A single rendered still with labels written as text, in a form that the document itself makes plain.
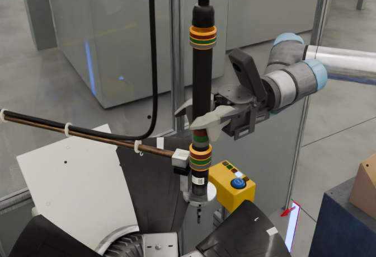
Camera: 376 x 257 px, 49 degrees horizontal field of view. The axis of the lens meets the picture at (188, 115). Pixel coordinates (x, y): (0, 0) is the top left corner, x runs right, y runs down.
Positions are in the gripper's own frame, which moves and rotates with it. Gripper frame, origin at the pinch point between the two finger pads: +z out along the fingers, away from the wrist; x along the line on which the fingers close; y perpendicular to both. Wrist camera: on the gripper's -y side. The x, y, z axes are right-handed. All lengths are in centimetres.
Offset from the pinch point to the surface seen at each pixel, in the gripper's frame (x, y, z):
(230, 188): 24, 56, -35
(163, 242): 5.2, 37.1, 3.2
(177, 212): 6.5, 31.3, -1.9
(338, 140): 98, 163, -223
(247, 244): -2.1, 45.3, -17.6
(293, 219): -1, 50, -37
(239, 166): 70, 102, -84
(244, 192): 21, 57, -39
